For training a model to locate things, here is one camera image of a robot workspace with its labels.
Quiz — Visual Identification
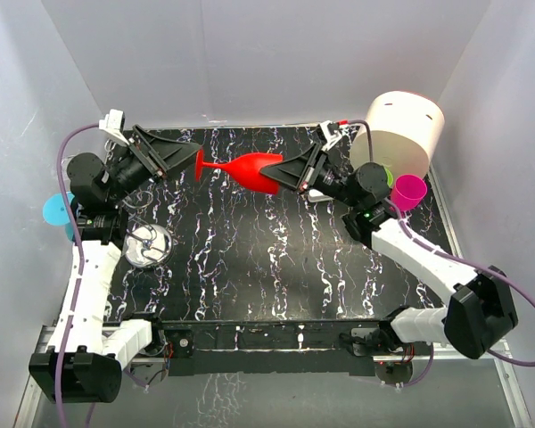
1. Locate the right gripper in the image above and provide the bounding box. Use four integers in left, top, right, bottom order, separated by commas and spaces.
260, 142, 361, 210

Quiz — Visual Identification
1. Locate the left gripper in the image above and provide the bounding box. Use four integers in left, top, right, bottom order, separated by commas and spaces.
106, 126, 201, 205

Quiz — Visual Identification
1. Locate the red wine glass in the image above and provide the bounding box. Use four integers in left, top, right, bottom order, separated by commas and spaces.
195, 150, 284, 194

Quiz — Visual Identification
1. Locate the green wine glass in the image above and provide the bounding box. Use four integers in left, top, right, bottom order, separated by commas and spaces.
383, 167, 394, 189

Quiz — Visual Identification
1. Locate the magenta wine glass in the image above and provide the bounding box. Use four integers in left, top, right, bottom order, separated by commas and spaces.
391, 174, 428, 211

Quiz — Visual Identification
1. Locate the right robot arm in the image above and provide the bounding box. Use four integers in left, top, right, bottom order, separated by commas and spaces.
259, 144, 518, 359

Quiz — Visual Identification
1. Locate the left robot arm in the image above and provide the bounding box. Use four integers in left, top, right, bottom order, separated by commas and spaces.
29, 126, 201, 406

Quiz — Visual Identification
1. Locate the chrome wine glass rack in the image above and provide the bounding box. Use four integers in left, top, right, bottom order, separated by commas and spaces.
120, 190, 173, 269

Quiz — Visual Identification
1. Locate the blue wine glass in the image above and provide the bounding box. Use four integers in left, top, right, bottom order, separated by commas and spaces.
42, 193, 75, 243

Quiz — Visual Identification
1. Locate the small white rectangular block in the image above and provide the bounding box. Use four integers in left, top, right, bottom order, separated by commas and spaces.
308, 189, 332, 202

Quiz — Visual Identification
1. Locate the white cylindrical container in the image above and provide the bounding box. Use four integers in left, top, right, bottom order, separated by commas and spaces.
350, 91, 445, 178

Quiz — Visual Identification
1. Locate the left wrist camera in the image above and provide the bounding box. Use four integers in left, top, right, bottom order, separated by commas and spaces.
98, 109, 129, 147

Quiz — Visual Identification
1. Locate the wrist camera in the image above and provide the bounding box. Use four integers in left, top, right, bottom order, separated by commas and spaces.
317, 119, 350, 152
98, 109, 129, 147

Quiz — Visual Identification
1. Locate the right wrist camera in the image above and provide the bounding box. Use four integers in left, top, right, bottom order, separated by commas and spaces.
317, 119, 350, 152

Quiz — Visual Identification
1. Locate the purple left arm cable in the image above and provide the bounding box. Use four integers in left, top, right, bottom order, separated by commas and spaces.
55, 123, 103, 428

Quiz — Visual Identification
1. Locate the black front mounting rail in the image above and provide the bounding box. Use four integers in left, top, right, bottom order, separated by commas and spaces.
97, 317, 460, 380

